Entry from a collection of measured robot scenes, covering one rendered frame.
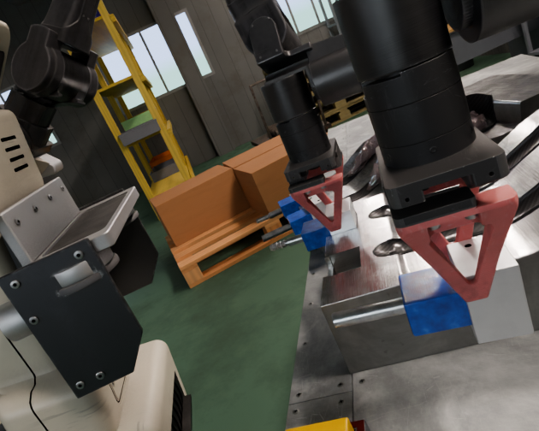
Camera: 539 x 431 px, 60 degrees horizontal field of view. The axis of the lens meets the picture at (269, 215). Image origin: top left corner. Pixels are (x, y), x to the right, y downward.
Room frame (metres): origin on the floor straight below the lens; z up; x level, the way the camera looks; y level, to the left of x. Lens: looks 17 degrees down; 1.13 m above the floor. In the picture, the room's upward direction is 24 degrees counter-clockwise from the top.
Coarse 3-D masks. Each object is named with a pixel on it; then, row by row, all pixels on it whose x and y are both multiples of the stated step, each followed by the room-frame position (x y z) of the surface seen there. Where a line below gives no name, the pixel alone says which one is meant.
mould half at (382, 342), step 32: (384, 224) 0.54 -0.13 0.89; (512, 224) 0.42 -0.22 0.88; (416, 256) 0.44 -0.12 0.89; (512, 256) 0.37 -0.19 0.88; (352, 288) 0.42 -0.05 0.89; (384, 288) 0.40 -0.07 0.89; (384, 320) 0.40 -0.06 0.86; (352, 352) 0.42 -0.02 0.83; (384, 352) 0.41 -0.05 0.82; (416, 352) 0.40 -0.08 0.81
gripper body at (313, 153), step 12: (300, 120) 0.57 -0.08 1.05; (312, 120) 0.57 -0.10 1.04; (288, 132) 0.57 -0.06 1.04; (300, 132) 0.57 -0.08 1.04; (312, 132) 0.57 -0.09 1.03; (324, 132) 0.58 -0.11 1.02; (288, 144) 0.58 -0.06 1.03; (300, 144) 0.57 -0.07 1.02; (312, 144) 0.57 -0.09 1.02; (324, 144) 0.57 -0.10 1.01; (288, 156) 0.59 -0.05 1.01; (300, 156) 0.57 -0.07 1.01; (312, 156) 0.57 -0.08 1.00; (324, 156) 0.55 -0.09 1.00; (288, 168) 0.57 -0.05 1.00; (300, 168) 0.55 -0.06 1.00; (312, 168) 0.59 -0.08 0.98; (324, 168) 0.54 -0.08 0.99; (288, 180) 0.56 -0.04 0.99
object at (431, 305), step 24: (480, 240) 0.29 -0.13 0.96; (456, 264) 0.28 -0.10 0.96; (504, 264) 0.26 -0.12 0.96; (408, 288) 0.29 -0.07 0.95; (432, 288) 0.28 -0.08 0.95; (504, 288) 0.25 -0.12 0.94; (336, 312) 0.31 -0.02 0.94; (360, 312) 0.30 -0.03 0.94; (384, 312) 0.30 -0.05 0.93; (408, 312) 0.27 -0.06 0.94; (432, 312) 0.27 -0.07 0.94; (456, 312) 0.27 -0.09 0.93; (480, 312) 0.26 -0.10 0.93; (504, 312) 0.25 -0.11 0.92; (528, 312) 0.25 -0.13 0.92; (480, 336) 0.26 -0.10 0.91; (504, 336) 0.26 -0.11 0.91
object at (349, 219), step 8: (344, 200) 0.61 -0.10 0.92; (328, 208) 0.61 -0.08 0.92; (344, 208) 0.58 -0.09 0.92; (352, 208) 0.60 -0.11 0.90; (328, 216) 0.57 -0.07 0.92; (344, 216) 0.57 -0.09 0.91; (352, 216) 0.57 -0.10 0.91; (304, 224) 0.62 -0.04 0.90; (312, 224) 0.61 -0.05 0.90; (320, 224) 0.59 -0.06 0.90; (344, 224) 0.57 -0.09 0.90; (352, 224) 0.57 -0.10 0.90; (304, 232) 0.59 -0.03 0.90; (312, 232) 0.59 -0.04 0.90; (320, 232) 0.58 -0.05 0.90; (328, 232) 0.58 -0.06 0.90; (336, 232) 0.57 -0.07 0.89; (288, 240) 0.61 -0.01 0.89; (296, 240) 0.61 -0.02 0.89; (304, 240) 0.59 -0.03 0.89; (312, 240) 0.59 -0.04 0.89; (320, 240) 0.58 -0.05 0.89; (272, 248) 0.62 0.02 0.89; (312, 248) 0.59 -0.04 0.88
